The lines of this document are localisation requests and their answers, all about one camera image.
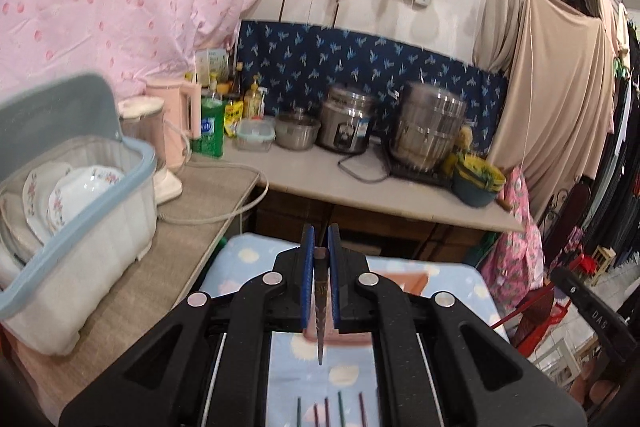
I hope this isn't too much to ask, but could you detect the floral white plate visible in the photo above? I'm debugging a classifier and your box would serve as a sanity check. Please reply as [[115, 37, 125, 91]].
[[22, 161, 73, 245]]

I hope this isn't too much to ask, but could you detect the white dish drainer box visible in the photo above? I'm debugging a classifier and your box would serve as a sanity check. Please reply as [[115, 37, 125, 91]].
[[1, 136, 157, 355]]

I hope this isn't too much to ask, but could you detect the dark blue basin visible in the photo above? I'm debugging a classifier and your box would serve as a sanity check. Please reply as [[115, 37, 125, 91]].
[[451, 155, 506, 208]]

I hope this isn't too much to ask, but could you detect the yellow oil bottle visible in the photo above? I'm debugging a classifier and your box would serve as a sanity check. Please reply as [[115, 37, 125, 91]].
[[243, 76, 264, 119]]

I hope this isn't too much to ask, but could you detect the blue planet-print tablecloth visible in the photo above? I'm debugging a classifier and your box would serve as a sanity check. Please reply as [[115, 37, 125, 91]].
[[199, 232, 511, 427]]

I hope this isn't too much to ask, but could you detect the dark red twisted chopstick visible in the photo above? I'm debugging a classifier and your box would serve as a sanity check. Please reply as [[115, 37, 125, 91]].
[[358, 391, 368, 427]]

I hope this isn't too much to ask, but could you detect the steel rice cooker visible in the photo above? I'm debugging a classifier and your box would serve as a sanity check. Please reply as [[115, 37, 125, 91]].
[[317, 83, 378, 154]]

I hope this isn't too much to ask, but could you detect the large steel steamer pot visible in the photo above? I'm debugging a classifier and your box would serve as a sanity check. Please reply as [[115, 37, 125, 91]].
[[390, 81, 466, 172]]

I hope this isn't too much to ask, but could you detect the small steel pot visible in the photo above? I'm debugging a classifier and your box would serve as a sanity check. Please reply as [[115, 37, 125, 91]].
[[274, 108, 321, 152]]

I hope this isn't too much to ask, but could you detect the white blender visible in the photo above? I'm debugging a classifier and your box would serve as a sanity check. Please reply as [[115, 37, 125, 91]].
[[117, 95, 182, 206]]

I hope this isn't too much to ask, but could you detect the clear food container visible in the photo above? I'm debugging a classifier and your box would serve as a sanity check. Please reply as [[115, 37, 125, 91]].
[[235, 119, 276, 152]]

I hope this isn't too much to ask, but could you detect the floral white bowl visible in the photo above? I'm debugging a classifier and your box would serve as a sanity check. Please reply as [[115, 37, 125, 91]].
[[47, 165, 125, 233]]

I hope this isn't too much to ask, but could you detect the pink electric kettle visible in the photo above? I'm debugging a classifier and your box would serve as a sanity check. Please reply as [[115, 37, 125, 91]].
[[145, 77, 202, 171]]

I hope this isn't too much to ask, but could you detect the pink floral apron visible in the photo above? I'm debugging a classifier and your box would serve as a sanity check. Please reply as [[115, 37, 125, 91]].
[[480, 167, 544, 312]]

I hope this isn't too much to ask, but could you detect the black induction cooker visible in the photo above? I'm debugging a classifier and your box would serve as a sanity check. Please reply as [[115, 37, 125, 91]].
[[382, 145, 451, 190]]

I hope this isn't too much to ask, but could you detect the white carton box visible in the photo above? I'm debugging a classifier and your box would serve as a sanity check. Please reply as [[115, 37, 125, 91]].
[[194, 49, 229, 89]]

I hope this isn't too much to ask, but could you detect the green chopstick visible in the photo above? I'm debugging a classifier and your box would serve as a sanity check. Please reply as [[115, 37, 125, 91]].
[[337, 391, 346, 427]]

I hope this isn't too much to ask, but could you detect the red-brown chopstick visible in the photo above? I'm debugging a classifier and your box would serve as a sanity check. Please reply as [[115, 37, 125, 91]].
[[323, 397, 331, 427]]

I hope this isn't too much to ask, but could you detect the red plastic stool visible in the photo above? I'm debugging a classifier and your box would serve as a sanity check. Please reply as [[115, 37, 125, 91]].
[[491, 254, 597, 357]]

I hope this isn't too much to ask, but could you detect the navy floral backsplash cloth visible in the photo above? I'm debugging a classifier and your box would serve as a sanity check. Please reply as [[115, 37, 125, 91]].
[[236, 20, 506, 155]]

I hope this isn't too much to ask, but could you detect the white power cable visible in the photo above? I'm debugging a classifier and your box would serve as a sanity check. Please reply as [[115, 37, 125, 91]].
[[157, 156, 270, 226]]

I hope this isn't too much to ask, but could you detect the yellow snack packet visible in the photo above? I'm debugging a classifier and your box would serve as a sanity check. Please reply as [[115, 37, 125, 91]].
[[224, 100, 244, 138]]

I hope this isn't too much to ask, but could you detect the beige hanging curtain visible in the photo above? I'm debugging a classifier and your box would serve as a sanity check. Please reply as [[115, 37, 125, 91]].
[[472, 0, 614, 219]]

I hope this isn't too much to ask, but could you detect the blue-grey drainer lid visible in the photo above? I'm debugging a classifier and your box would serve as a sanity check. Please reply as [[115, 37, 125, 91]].
[[1, 72, 122, 180]]

